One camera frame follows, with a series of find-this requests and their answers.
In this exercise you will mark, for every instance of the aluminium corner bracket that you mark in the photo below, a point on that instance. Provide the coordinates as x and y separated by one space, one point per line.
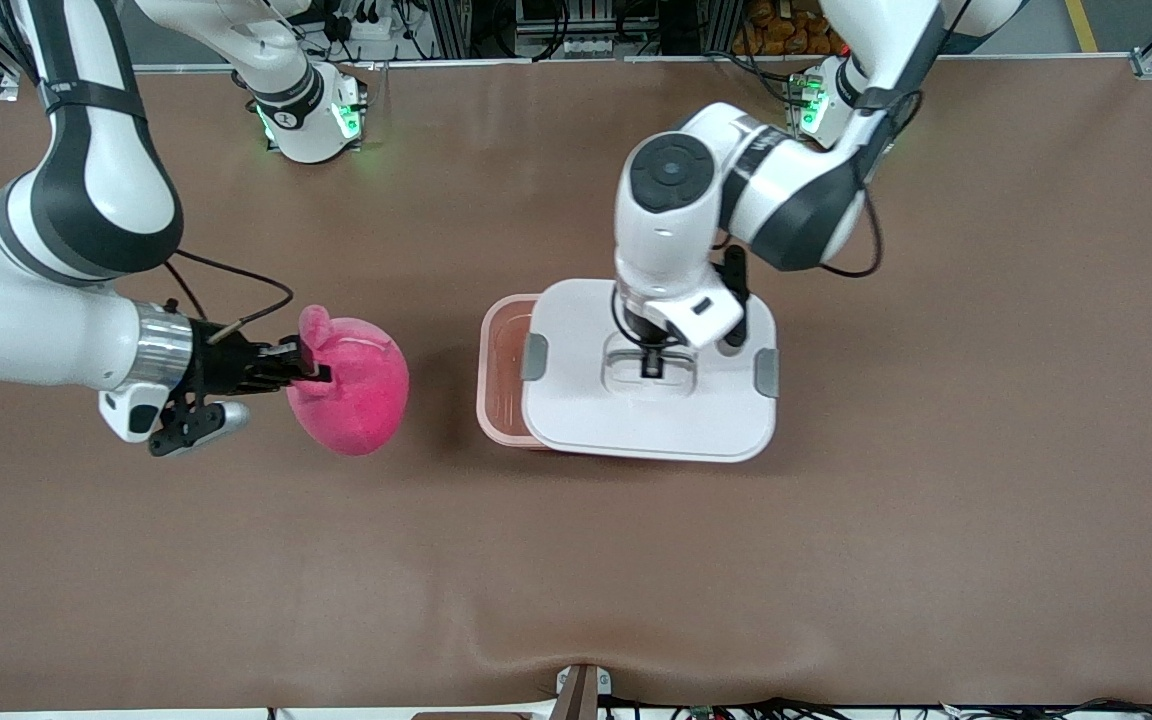
1148 66

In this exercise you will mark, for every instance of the pink round plush toy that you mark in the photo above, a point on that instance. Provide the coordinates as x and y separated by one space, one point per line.
356 400

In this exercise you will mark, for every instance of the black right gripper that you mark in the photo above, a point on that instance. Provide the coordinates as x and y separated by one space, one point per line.
220 364

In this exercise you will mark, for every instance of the aluminium table edge rail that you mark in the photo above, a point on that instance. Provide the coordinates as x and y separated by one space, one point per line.
456 62

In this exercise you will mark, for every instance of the white box lid grey latches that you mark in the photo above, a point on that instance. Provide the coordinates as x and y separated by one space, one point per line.
576 420

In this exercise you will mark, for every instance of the brown table mat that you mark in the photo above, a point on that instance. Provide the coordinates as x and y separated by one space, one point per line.
236 560

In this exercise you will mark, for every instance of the pink plastic storage box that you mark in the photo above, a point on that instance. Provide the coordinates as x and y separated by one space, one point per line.
501 370

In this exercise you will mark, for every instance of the white power strip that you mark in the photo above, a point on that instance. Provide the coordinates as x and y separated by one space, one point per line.
361 25

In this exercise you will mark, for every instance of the pile of orange toys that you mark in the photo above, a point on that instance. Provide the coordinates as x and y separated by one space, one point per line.
786 30

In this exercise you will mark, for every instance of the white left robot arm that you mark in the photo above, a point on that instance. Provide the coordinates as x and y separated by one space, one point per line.
656 240

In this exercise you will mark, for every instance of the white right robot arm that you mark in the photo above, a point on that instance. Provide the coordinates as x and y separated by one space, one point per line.
86 200

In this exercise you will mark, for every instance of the white terminal block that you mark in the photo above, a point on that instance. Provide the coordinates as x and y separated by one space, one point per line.
586 47

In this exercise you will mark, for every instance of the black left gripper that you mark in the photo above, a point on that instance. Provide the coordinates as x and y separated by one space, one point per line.
651 334

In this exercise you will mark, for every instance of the brown metal table clamp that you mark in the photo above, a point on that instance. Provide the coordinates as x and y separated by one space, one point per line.
581 695

